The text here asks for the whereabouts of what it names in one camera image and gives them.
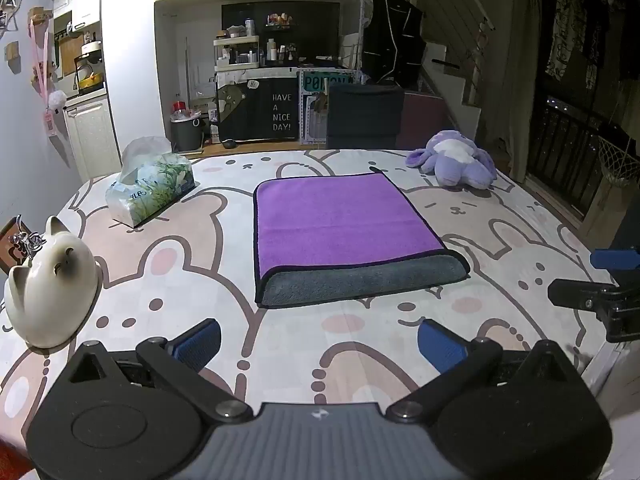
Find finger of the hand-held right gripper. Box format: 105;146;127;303
547;280;623;311
590;247;640;272

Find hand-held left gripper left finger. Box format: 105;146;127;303
65;318;254;423

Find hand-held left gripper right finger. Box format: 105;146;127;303
385;318;582;423

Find purple and grey towel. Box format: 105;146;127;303
252;172;472;309

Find bunny print bed sheet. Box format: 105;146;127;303
0;149;621;461

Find black balcony railing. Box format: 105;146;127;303
529;94;640;218

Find white cat figurine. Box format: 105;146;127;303
4;216;103;349

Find tissue pack with green print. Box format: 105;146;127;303
105;136;197;228

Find purple plush toy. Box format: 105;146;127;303
405;130;497;191

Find dark window curtain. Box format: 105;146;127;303
509;0;545;183

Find metal key bunch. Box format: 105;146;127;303
10;215;47;262

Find brown wooden board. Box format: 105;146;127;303
0;217;32;275

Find grey trash bin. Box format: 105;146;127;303
170;101;207;153

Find hanging patterned clothes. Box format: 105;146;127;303
545;0;632;82

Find white kitchen cabinet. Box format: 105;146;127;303
62;92;122;177

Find black chair back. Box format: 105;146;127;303
326;84;405;151

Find black printed cabinet curtain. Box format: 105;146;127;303
215;72;301;144

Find green sign plate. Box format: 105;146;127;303
302;74;354;94

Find white rack with bottles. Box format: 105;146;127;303
213;19;261;72

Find black hanging jacket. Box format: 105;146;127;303
362;0;427;86

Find pink lanyard with pompom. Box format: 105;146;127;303
29;7;67;117

